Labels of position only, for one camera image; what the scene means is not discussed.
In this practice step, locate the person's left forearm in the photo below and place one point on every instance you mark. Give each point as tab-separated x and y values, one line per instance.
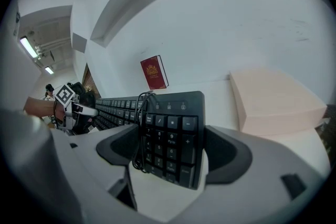
42	108

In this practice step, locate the long ceiling light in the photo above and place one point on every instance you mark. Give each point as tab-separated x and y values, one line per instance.
28	46

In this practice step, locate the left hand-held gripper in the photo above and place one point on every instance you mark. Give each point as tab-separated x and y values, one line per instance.
65	98

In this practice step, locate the white desk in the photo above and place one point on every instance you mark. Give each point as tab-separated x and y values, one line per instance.
218	105

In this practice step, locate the beige flat box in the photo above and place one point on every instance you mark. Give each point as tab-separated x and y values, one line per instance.
273	102

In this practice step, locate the brown wooden door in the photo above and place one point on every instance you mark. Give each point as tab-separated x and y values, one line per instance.
90	82

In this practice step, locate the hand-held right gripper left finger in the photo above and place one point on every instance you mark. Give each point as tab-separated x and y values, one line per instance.
86	154

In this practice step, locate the black keyboard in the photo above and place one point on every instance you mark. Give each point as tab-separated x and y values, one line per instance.
178	139

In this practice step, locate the black office chair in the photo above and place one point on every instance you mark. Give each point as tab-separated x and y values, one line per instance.
84	95

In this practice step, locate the small ceiling light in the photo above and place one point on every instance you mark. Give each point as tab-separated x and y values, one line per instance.
49	70

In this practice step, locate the red hardcover book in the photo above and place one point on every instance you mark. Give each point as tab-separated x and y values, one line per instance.
153	73

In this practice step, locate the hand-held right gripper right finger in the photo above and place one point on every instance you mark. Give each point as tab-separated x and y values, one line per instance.
262	165

